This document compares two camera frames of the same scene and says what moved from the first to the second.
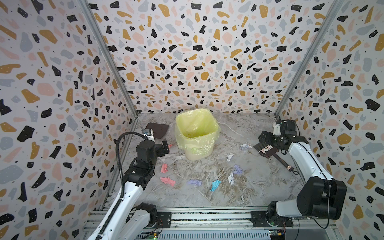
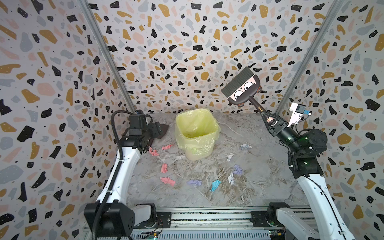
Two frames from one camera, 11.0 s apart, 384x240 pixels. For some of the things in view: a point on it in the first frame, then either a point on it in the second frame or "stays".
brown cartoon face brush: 268,151 to 242,88
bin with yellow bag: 197,132 stays
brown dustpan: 159,130 stays
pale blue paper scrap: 244,146 stays
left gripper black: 161,151 to 156,129
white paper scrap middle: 230,156 stays
